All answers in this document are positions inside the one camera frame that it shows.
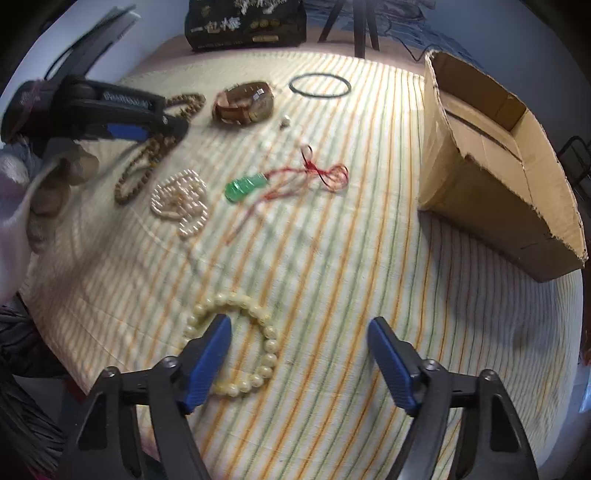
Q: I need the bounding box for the brown wooden bead necklace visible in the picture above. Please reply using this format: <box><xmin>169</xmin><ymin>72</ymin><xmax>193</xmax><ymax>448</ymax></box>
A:
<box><xmin>113</xmin><ymin>92</ymin><xmax>208</xmax><ymax>206</ymax></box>

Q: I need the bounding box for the cream bead bracelet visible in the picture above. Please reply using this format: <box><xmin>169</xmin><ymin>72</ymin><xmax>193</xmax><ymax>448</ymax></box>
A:
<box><xmin>182</xmin><ymin>291</ymin><xmax>282</xmax><ymax>398</ymax></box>

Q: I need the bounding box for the brown leather wrist watch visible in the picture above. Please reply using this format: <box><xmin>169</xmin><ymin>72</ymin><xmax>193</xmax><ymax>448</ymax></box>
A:
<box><xmin>212</xmin><ymin>81</ymin><xmax>274</xmax><ymax>126</ymax></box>

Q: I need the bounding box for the green jade red cord pendant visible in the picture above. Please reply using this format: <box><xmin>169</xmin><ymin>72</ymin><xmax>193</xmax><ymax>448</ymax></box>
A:
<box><xmin>223</xmin><ymin>144</ymin><xmax>351</xmax><ymax>245</ymax></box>

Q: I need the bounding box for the left gloved hand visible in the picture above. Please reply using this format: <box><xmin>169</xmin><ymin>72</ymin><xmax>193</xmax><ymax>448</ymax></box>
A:
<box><xmin>26</xmin><ymin>139</ymin><xmax>99</xmax><ymax>254</ymax></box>

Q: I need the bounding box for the black printed snack bag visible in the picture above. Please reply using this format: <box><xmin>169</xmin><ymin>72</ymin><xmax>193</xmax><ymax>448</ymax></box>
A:
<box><xmin>184</xmin><ymin>0</ymin><xmax>307</xmax><ymax>52</ymax></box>

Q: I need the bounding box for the small white pearl earring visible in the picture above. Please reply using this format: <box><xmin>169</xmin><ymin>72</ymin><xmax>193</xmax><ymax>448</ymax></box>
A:
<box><xmin>280</xmin><ymin>115</ymin><xmax>291</xmax><ymax>129</ymax></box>

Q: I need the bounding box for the striped yellow cloth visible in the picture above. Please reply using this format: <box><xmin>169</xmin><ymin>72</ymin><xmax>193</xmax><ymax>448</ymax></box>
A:
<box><xmin>23</xmin><ymin>51</ymin><xmax>583</xmax><ymax>479</ymax></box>

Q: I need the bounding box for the brown cardboard box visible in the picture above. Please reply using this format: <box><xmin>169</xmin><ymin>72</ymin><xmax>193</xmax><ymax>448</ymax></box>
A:
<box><xmin>418</xmin><ymin>50</ymin><xmax>588</xmax><ymax>282</ymax></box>

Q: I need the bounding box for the black tripod stand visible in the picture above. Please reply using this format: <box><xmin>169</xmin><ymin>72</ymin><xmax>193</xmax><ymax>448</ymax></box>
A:
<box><xmin>318</xmin><ymin>0</ymin><xmax>380</xmax><ymax>59</ymax></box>

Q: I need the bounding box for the black clothes rack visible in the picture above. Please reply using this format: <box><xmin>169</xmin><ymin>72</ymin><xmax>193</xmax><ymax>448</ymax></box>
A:
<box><xmin>557</xmin><ymin>135</ymin><xmax>590</xmax><ymax>199</ymax></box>

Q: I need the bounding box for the blue patterned blanket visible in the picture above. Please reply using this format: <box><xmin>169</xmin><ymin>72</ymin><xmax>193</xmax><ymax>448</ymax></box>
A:
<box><xmin>304</xmin><ymin>1</ymin><xmax>467</xmax><ymax>55</ymax></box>

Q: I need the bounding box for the white pearl necklace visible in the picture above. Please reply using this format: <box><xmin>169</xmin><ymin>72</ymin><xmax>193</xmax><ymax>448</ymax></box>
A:
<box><xmin>149</xmin><ymin>168</ymin><xmax>211</xmax><ymax>240</ymax></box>

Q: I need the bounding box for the black thin bangle ring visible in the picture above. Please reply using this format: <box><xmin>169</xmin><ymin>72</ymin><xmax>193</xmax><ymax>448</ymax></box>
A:
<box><xmin>288</xmin><ymin>72</ymin><xmax>352</xmax><ymax>99</ymax></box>

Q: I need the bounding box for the black power cable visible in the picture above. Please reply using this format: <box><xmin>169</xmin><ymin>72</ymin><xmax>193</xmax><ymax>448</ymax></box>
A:
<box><xmin>378</xmin><ymin>8</ymin><xmax>433</xmax><ymax>63</ymax></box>

